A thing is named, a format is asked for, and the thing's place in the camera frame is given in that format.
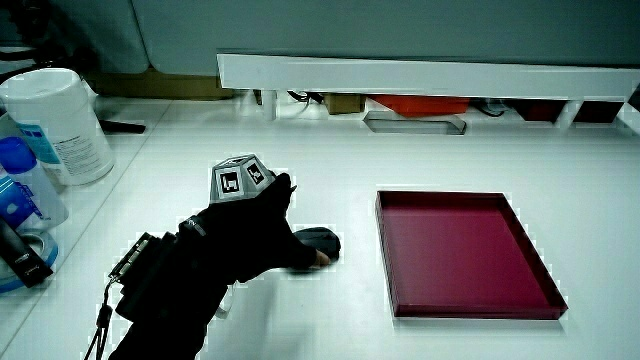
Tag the black flat object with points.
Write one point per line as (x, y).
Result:
(122, 127)

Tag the orange flat box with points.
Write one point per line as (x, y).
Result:
(422, 104)

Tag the blue capped white bottle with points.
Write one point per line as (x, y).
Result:
(22, 187)

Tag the dark red box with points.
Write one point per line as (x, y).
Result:
(539, 109)

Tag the white desk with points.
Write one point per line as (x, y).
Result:
(450, 160)

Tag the brown cardboard board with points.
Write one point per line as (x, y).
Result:
(155, 84)

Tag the black slim box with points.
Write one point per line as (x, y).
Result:
(20, 257)

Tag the white wipes canister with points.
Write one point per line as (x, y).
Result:
(55, 125)

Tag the person's left hand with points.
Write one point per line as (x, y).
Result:
(250, 235)

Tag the blue rimmed tape roll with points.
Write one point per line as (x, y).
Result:
(42, 245)

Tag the small brown cardboard box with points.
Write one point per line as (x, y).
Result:
(344, 103)

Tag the dark red flat tray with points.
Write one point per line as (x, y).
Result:
(460, 255)

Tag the white monitor riser shelf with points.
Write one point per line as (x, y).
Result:
(425, 77)

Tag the grey metal bracket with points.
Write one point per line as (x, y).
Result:
(415, 125)

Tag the black computer mouse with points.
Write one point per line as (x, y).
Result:
(322, 240)

